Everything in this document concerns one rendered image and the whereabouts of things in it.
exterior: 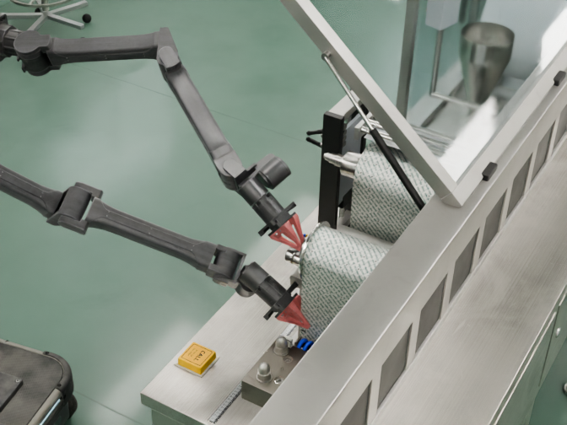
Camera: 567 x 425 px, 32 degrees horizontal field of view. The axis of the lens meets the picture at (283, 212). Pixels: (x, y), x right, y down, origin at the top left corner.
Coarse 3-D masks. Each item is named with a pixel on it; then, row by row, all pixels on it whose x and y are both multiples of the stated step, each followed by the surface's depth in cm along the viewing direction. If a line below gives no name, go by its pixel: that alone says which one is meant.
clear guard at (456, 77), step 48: (336, 0) 182; (384, 0) 191; (432, 0) 201; (480, 0) 212; (528, 0) 224; (384, 48) 185; (432, 48) 194; (480, 48) 204; (528, 48) 216; (432, 96) 188; (480, 96) 197; (432, 144) 182; (480, 144) 191
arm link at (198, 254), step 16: (96, 192) 235; (96, 208) 233; (112, 208) 234; (64, 224) 233; (80, 224) 232; (96, 224) 234; (112, 224) 233; (128, 224) 233; (144, 224) 234; (144, 240) 234; (160, 240) 233; (176, 240) 234; (192, 240) 235; (176, 256) 236; (192, 256) 234; (208, 256) 234; (224, 256) 235; (240, 256) 238; (208, 272) 236; (224, 272) 234
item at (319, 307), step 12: (312, 288) 229; (312, 300) 232; (324, 300) 229; (336, 300) 227; (312, 312) 234; (324, 312) 232; (336, 312) 230; (312, 324) 236; (324, 324) 234; (312, 336) 238
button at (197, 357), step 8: (192, 344) 252; (184, 352) 250; (192, 352) 250; (200, 352) 250; (208, 352) 250; (184, 360) 248; (192, 360) 248; (200, 360) 248; (208, 360) 248; (192, 368) 247; (200, 368) 246
